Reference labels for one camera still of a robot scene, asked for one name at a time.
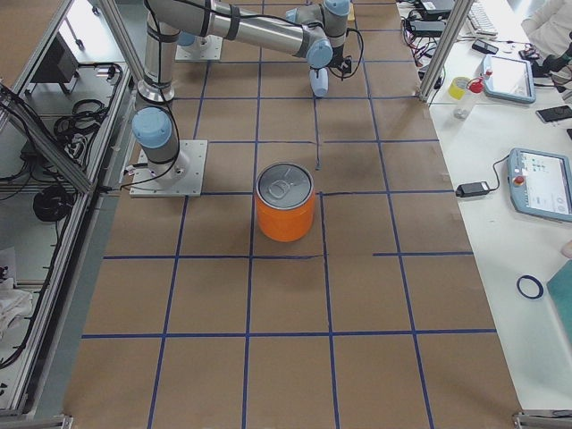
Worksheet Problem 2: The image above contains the aluminium side frame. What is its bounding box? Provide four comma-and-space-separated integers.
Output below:
1, 1, 146, 424

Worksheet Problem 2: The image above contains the teach pendant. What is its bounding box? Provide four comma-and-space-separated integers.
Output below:
507, 148, 571, 223
481, 55, 536, 104

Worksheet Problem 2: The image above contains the teach pendant far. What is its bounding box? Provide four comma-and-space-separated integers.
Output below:
481, 55, 536, 104

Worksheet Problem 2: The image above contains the teal board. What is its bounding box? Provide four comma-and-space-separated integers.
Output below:
547, 260, 572, 336

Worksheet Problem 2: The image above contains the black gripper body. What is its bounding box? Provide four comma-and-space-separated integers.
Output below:
328, 55, 353, 76

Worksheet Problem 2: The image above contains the black smartphone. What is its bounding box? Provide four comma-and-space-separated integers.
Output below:
536, 105, 572, 123

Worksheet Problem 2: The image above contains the yellow tape roll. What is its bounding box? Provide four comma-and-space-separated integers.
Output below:
448, 77, 470, 100

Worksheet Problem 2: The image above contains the orange tin can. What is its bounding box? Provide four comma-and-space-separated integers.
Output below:
255, 162, 315, 242

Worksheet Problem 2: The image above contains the aluminium frame post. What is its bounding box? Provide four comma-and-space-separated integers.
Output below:
417, 0, 473, 102

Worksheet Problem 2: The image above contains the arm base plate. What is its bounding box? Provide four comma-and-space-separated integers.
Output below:
175, 32, 223, 63
129, 140, 207, 198

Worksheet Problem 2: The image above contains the blue tape ring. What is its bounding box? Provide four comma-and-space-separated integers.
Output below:
517, 274, 544, 301

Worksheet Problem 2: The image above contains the black power adapter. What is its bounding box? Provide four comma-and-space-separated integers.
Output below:
455, 181, 491, 198

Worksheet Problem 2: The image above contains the teach pendant near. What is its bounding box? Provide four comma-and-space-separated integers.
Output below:
507, 148, 571, 223

